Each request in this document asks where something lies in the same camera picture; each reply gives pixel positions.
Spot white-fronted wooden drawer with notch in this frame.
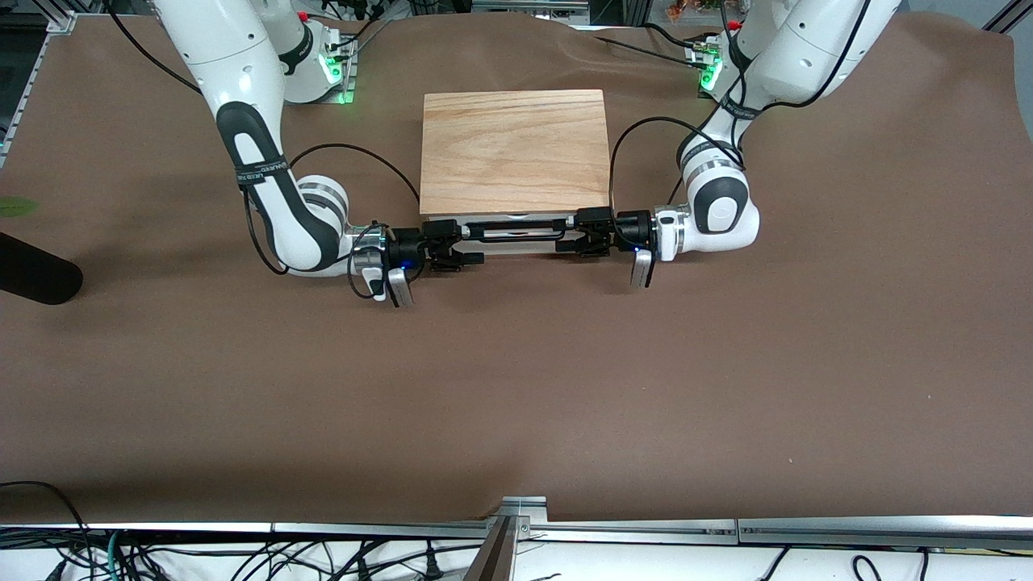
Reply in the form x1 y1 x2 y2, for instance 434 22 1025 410
428 214 608 239

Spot black metal drawer handle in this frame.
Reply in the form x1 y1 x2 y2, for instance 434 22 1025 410
464 224 578 243

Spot plain white-fronted drawer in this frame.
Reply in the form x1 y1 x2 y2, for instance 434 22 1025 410
436 238 602 257

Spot wooden drawer cabinet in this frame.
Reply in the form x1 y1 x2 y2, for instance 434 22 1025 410
420 89 614 259

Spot brown table cloth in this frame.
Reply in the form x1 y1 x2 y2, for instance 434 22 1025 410
0 12 1033 525

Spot black cylindrical object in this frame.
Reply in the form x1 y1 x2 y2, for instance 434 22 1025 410
0 232 84 306

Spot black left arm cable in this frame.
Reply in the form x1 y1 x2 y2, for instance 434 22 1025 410
609 0 872 212

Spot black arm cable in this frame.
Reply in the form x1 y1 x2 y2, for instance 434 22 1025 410
609 0 872 212
105 0 422 277

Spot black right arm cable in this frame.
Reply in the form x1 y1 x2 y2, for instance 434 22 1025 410
105 0 422 277

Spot aluminium frame rail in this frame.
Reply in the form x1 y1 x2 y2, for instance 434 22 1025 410
472 0 590 21
981 0 1033 33
738 516 1033 550
0 12 77 166
0 523 273 535
273 519 739 543

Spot aluminium centre post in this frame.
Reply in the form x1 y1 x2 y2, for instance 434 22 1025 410
464 496 550 581

